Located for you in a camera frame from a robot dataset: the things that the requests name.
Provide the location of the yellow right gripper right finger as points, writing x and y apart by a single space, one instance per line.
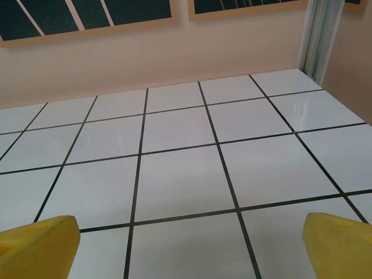
340 250

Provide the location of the aluminium corner post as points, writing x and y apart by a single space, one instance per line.
319 37

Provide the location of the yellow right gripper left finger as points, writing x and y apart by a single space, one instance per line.
35 250

